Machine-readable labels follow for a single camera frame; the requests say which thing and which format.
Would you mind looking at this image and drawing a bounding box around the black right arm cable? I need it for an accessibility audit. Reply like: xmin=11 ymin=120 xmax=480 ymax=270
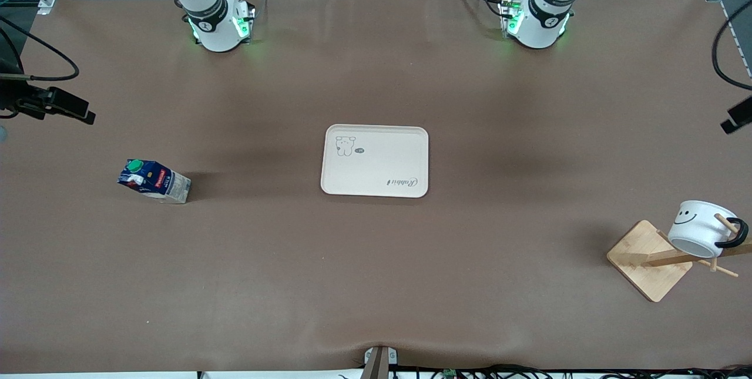
xmin=0 ymin=15 xmax=80 ymax=82

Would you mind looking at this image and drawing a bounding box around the wooden mug tree stand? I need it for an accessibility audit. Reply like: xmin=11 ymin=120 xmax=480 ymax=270
xmin=607 ymin=214 xmax=752 ymax=303

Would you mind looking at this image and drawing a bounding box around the blue milk carton green cap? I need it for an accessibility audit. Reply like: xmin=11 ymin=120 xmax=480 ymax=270
xmin=117 ymin=159 xmax=192 ymax=204

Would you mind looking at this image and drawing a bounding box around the brown post with grey bracket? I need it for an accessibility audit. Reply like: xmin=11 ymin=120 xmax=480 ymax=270
xmin=363 ymin=346 xmax=398 ymax=379

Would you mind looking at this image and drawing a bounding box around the cream tray with bear print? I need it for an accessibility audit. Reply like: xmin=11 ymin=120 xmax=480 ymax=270
xmin=321 ymin=125 xmax=429 ymax=198

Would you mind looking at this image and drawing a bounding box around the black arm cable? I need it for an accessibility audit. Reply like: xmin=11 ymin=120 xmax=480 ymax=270
xmin=712 ymin=15 xmax=752 ymax=92
xmin=0 ymin=15 xmax=80 ymax=82

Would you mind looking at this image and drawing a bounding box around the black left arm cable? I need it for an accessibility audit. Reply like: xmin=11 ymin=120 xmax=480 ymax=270
xmin=712 ymin=15 xmax=752 ymax=92

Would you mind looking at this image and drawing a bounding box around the white smiley cup black handle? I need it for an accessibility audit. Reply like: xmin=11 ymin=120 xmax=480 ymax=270
xmin=668 ymin=200 xmax=750 ymax=259

